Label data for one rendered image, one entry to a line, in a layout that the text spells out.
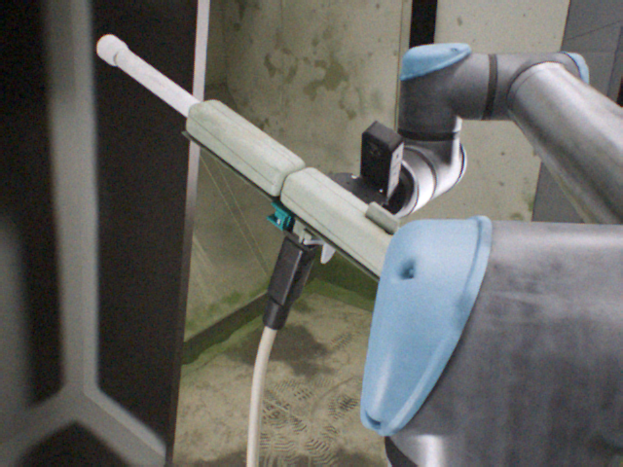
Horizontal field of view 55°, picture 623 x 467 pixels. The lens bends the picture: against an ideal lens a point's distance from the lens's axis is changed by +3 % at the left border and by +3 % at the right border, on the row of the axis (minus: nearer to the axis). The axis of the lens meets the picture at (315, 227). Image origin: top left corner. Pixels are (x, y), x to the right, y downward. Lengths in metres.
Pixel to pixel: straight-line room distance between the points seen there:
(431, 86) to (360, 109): 1.96
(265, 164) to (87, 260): 0.95
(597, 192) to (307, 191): 0.27
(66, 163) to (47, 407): 0.68
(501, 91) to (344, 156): 2.09
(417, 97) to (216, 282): 2.07
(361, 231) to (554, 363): 0.32
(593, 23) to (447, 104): 1.57
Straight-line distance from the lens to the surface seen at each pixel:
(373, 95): 2.73
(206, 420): 2.40
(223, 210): 2.93
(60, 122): 1.36
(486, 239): 0.29
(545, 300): 0.28
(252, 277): 2.91
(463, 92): 0.83
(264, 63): 3.10
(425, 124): 0.83
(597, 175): 0.51
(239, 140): 0.65
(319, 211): 0.59
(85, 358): 1.73
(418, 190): 0.78
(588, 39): 2.37
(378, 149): 0.67
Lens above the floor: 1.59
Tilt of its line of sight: 23 degrees down
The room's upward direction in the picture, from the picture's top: straight up
